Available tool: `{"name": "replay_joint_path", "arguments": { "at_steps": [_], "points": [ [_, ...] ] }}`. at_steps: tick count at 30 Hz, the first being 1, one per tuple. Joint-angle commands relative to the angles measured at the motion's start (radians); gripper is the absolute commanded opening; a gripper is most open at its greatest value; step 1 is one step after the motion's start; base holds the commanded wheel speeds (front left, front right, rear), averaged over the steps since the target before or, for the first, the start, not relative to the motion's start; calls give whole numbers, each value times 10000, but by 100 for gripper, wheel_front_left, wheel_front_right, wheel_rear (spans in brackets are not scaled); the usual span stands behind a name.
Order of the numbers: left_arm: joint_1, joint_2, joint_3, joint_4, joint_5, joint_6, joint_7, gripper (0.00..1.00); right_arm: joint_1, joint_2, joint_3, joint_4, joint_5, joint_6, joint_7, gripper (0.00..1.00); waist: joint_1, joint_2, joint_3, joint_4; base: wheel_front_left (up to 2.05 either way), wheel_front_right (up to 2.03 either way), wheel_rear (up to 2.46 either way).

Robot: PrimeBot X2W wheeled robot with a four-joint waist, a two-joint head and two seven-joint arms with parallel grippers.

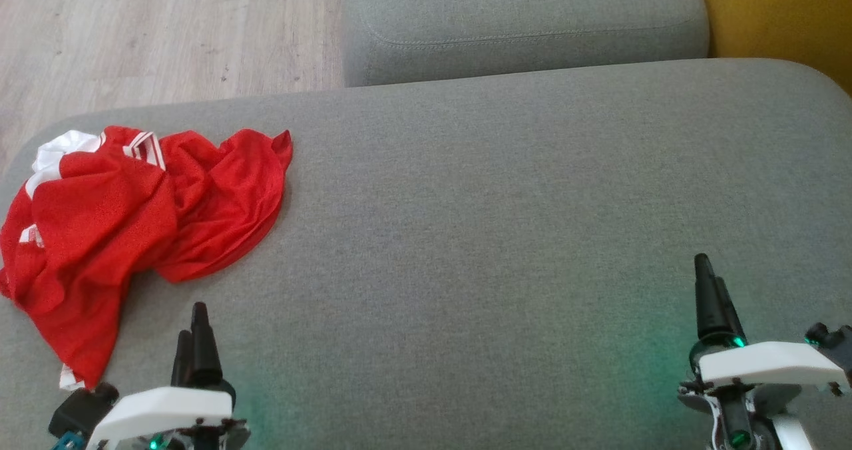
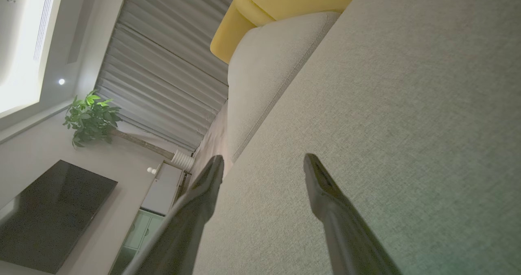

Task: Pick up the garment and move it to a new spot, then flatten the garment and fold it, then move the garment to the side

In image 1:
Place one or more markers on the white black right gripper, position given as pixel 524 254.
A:
pixel 765 363

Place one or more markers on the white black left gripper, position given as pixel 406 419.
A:
pixel 166 403

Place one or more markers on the red white sports jersey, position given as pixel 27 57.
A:
pixel 226 197

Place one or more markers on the large grey sofa seat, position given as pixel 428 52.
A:
pixel 499 237

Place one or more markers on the yellow cushion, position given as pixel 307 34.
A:
pixel 779 17

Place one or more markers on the grey sofa cushion block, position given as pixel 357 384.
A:
pixel 519 17

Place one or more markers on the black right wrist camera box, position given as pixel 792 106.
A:
pixel 835 340

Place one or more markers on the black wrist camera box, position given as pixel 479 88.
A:
pixel 835 340
pixel 83 407

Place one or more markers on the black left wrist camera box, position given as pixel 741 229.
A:
pixel 83 407

